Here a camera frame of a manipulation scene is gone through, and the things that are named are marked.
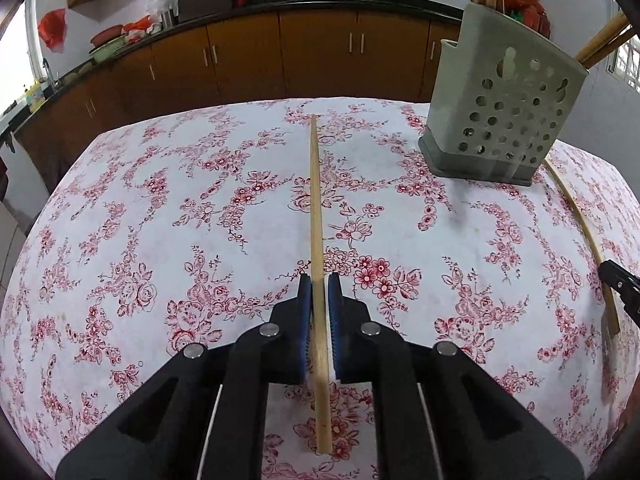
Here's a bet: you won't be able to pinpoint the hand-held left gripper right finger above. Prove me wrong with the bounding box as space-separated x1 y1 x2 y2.
327 272 586 480

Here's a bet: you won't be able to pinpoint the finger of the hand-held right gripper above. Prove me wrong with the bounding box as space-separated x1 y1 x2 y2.
598 259 640 326

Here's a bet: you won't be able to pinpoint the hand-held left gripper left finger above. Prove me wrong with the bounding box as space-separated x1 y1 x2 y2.
55 274 313 480

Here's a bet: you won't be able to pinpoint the hanging red plastic bag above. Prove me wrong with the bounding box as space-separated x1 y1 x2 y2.
38 8 67 52

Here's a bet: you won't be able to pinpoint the red floral tablecloth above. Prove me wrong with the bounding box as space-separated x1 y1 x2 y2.
0 96 640 480

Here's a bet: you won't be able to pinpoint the steel cup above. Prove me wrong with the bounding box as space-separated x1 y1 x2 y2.
150 0 177 30

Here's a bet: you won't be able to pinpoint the red basin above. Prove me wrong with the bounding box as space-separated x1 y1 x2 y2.
91 25 123 45

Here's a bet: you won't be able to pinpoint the brown kitchen base cabinets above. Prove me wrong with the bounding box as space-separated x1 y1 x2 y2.
0 7 463 191

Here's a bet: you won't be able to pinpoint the black kitchen countertop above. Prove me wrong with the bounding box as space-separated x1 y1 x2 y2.
0 0 463 136

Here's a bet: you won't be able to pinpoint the grey perforated utensil holder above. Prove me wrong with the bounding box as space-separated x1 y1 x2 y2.
417 1 590 187

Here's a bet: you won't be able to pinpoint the red and white plastic bag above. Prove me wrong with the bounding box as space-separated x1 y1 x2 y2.
122 15 153 41

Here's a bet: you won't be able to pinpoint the barred window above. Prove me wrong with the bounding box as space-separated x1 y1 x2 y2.
607 30 640 91

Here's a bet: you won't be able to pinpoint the green basin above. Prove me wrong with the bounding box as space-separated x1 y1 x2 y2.
90 40 128 63

